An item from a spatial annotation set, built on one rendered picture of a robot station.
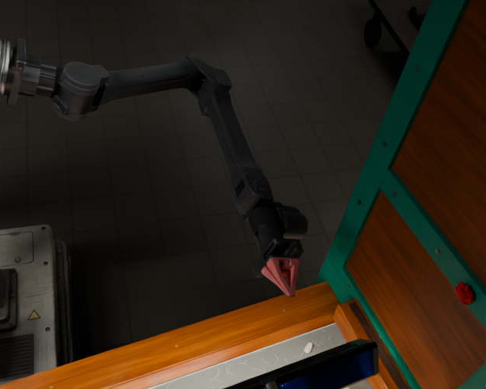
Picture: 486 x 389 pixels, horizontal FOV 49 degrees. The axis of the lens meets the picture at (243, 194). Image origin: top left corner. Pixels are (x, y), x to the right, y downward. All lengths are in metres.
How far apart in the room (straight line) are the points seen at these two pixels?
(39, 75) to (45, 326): 0.91
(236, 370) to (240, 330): 0.10
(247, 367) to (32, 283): 0.82
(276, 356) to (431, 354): 0.41
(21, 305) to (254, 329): 0.80
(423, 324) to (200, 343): 0.56
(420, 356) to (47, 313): 1.14
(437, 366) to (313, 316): 0.38
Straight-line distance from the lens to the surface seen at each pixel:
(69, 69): 1.21
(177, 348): 1.46
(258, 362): 1.49
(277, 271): 1.06
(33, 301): 1.91
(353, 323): 1.46
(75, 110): 1.22
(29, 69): 1.20
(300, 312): 1.55
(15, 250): 2.03
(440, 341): 1.29
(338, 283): 1.57
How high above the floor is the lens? 2.09
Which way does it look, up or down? 48 degrees down
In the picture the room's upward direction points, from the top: 10 degrees clockwise
